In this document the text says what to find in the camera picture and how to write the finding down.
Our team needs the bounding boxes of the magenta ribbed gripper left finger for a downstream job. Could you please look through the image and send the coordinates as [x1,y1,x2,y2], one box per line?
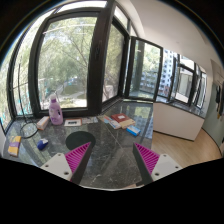
[41,142,92,185]

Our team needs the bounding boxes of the black framed open window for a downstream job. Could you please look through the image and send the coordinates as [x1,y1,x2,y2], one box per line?
[124,37,163,101]

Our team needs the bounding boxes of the yellow purple sponge pack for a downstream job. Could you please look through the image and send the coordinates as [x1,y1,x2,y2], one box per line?
[8,136,21,157]

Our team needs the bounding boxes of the tan flat box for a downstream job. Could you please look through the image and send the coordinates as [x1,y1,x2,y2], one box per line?
[120,119,135,129]

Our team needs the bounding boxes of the white framed card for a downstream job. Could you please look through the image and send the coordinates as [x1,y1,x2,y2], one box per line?
[64,119,82,127]

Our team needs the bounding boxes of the black cable loop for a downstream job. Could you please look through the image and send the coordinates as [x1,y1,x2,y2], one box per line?
[17,63,40,140]

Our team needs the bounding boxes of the grey patterned leaflet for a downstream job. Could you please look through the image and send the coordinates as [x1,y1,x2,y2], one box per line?
[82,117,98,124]

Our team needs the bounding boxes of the hanging dark clothes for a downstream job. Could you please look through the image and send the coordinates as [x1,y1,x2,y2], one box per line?
[215,81,224,118]

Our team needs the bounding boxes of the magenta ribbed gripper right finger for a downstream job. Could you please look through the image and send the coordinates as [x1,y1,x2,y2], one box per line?
[133,143,182,185]

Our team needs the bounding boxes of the purple detergent bottle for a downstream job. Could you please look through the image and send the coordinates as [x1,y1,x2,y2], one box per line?
[49,94,63,125]

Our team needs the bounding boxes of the small orange white box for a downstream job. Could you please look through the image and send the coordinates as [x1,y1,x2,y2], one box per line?
[37,116,50,130]

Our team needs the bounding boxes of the blue white small box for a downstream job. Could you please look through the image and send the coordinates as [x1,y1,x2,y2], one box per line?
[127,125,141,136]

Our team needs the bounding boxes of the red book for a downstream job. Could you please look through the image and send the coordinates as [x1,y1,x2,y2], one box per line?
[111,113,129,123]

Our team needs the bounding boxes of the round black mouse pad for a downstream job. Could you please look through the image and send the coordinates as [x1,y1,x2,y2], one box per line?
[65,131,96,150]

